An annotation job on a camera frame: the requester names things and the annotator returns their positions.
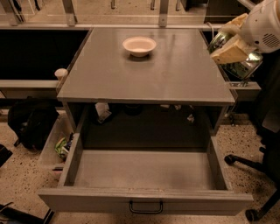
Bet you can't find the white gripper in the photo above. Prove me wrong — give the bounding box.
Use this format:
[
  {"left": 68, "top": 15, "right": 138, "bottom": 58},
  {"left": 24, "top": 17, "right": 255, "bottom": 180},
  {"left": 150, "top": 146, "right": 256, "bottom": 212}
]
[{"left": 210, "top": 0, "right": 280, "bottom": 64}]

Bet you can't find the green soda can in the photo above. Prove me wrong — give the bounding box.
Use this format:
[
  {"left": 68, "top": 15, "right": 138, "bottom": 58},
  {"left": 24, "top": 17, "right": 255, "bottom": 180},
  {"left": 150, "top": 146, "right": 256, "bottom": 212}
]
[{"left": 208, "top": 31, "right": 263, "bottom": 80}]

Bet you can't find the open grey top drawer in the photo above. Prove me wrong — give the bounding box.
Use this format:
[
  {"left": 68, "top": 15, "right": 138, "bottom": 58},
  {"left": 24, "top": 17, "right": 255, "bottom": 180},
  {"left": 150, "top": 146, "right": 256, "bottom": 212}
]
[{"left": 38, "top": 136, "right": 253, "bottom": 215}]

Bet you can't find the black office chair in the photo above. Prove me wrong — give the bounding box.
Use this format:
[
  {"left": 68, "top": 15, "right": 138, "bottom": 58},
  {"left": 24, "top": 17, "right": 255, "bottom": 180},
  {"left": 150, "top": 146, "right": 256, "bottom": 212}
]
[{"left": 224, "top": 51, "right": 280, "bottom": 221}]

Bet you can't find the grey cabinet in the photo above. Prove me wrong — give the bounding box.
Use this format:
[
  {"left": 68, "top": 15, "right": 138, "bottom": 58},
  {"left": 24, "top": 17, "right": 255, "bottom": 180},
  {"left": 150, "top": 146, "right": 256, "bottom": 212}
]
[{"left": 55, "top": 27, "right": 236, "bottom": 138}]

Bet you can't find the white bowl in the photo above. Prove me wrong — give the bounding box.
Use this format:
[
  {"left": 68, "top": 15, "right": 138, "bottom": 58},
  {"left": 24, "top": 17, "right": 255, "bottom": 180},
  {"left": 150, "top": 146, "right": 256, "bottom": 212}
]
[{"left": 122, "top": 37, "right": 157, "bottom": 57}]

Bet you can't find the white paper cup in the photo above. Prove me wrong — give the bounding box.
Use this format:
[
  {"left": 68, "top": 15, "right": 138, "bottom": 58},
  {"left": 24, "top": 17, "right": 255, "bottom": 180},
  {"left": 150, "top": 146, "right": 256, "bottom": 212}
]
[{"left": 54, "top": 68, "right": 68, "bottom": 81}]

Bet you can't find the green snack bag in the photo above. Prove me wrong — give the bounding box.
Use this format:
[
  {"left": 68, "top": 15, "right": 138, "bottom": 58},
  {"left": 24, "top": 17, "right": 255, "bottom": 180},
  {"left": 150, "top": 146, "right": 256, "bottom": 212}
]
[{"left": 54, "top": 137, "right": 68, "bottom": 160}]

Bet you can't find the clear plastic bin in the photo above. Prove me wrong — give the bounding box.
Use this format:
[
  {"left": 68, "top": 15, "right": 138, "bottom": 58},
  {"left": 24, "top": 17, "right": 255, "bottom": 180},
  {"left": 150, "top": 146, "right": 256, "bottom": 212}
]
[{"left": 38, "top": 113, "right": 73, "bottom": 170}]

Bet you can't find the black backpack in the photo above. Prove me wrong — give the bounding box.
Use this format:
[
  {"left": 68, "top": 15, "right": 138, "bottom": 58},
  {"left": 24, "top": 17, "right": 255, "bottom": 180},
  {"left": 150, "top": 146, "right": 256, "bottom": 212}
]
[{"left": 8, "top": 98, "right": 59, "bottom": 151}]

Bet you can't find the black object floor corner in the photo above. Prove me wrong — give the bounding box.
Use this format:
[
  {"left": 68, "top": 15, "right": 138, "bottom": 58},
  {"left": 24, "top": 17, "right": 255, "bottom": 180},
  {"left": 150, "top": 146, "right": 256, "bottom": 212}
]
[{"left": 0, "top": 203, "right": 54, "bottom": 224}]

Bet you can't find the white cable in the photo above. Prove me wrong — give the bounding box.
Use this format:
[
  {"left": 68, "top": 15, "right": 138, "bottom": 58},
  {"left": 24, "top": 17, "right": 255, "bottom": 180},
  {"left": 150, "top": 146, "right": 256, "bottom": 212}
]
[{"left": 206, "top": 22, "right": 215, "bottom": 38}]

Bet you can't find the black drawer handle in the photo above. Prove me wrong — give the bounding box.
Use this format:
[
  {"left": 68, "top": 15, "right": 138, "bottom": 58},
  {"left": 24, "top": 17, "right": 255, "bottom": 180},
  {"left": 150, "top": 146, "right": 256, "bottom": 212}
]
[{"left": 129, "top": 200, "right": 164, "bottom": 214}]

